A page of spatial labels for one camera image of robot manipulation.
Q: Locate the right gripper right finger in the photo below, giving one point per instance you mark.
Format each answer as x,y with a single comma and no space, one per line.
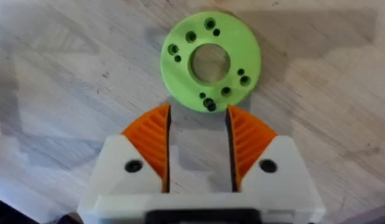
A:
261,155

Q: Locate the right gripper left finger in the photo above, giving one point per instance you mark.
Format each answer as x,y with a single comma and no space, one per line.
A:
139,155

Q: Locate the green disc with holes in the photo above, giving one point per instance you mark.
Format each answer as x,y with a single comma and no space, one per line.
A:
239,46

